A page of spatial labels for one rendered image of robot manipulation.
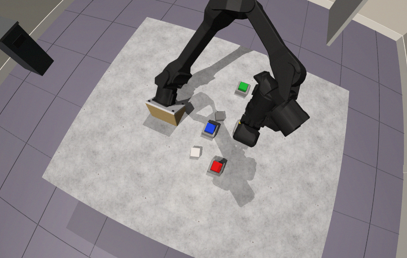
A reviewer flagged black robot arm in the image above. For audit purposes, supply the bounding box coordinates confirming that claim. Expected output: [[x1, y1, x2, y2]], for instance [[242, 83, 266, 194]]
[[152, 0, 310, 137]]

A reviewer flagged green button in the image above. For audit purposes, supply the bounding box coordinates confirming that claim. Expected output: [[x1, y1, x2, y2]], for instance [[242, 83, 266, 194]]
[[235, 81, 250, 97]]

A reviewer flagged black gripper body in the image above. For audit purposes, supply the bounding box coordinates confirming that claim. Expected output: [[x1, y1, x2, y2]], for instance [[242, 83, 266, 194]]
[[233, 97, 272, 147]]

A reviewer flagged small white block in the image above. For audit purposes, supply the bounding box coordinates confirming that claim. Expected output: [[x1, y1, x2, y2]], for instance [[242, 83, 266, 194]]
[[190, 148, 200, 158]]

